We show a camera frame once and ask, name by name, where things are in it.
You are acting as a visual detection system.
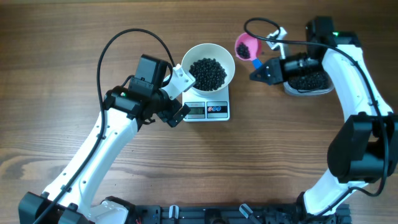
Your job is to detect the pink scoop blue handle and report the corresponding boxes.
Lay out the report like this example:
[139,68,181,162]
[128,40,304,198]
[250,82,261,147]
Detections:
[234,33,262,69]

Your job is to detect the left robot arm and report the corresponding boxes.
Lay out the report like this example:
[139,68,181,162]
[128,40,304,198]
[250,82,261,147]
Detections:
[18,55,195,223]

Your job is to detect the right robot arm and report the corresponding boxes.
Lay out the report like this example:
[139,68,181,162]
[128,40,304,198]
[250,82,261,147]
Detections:
[250,16,397,222]

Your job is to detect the white digital kitchen scale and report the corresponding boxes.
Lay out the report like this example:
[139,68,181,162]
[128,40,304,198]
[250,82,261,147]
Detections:
[182,87,230,122]

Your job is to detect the black beans in scoop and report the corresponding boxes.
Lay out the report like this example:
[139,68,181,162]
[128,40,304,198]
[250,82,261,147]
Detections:
[236,42,251,59]

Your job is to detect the black beans in bowl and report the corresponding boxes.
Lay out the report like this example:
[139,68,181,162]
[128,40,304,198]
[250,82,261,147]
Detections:
[189,58,227,91]

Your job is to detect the white bowl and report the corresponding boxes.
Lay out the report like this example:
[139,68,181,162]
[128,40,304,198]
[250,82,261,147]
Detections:
[182,44,235,95]

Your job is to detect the clear plastic bean container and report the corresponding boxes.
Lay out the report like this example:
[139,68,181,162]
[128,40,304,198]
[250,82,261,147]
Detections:
[283,72,334,96]

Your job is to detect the black beans in container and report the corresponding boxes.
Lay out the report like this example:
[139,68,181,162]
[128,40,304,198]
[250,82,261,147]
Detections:
[288,72,329,92]

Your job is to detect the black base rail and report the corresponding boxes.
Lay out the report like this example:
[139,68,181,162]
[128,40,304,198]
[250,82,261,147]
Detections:
[73,203,352,224]

